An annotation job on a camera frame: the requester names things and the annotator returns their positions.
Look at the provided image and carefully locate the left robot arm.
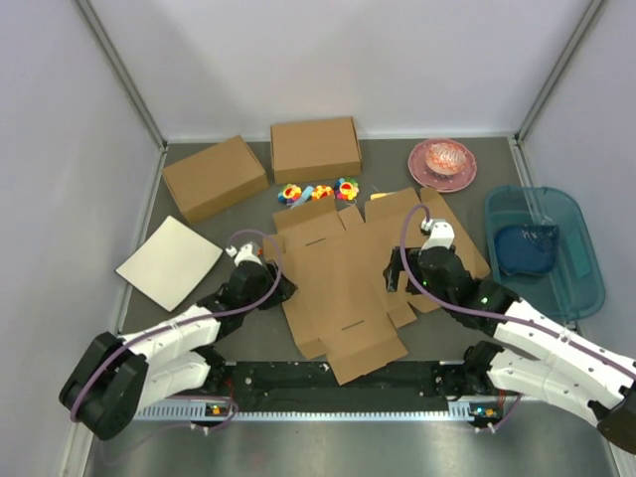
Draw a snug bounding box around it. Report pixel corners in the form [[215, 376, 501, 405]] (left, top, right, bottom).
[[59, 260, 297, 440]]

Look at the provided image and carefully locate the dark blue dish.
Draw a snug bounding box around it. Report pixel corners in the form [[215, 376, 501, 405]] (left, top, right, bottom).
[[494, 225, 560, 276]]

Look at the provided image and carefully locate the pink plate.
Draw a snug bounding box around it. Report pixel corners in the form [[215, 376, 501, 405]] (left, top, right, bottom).
[[407, 138, 477, 193]]

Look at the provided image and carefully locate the rainbow flower plush left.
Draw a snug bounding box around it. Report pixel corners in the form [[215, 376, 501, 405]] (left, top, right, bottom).
[[277, 184, 302, 206]]

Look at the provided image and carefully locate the rainbow flower plush right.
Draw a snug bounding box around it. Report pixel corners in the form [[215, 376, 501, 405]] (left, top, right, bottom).
[[334, 177, 360, 202]]

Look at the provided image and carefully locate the cardboard box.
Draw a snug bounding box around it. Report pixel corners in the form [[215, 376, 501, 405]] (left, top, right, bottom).
[[263, 188, 490, 385], [270, 116, 362, 185], [163, 135, 269, 224]]

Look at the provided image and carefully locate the white square board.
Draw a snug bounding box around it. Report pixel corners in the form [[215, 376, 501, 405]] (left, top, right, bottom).
[[115, 216, 224, 312]]

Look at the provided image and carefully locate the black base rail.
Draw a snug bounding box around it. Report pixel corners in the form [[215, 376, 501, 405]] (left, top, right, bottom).
[[168, 360, 503, 403]]

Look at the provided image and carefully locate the orange flower plush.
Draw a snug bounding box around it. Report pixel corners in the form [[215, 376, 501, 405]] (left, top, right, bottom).
[[311, 185, 334, 202]]

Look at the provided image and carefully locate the rainbow flower plush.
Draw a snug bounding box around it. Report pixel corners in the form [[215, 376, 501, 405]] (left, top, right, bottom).
[[334, 177, 360, 202], [277, 184, 302, 206]]

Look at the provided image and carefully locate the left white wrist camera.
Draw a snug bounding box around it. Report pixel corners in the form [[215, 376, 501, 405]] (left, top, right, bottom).
[[226, 241, 263, 267]]

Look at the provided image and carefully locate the teal plastic bin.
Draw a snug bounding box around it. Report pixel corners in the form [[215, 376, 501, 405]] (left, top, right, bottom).
[[484, 186, 605, 324]]

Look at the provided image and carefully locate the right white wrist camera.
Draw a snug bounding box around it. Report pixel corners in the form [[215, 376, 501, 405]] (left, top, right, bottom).
[[420, 219, 455, 250]]

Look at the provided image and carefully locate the yellow chalk stick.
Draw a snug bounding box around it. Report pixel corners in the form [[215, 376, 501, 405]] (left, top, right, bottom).
[[370, 192, 395, 201]]

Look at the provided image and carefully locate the grey slotted cable duct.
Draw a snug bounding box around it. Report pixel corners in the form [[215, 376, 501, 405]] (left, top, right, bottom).
[[133, 399, 501, 422]]

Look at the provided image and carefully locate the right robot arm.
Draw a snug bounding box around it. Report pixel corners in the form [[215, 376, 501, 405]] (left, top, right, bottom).
[[383, 246, 635, 453]]

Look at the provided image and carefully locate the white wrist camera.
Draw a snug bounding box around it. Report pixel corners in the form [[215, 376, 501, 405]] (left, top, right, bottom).
[[420, 219, 455, 250], [226, 241, 263, 267]]

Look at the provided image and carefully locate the blue chalk stick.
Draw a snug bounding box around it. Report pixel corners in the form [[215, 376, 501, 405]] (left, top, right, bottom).
[[291, 186, 314, 208]]

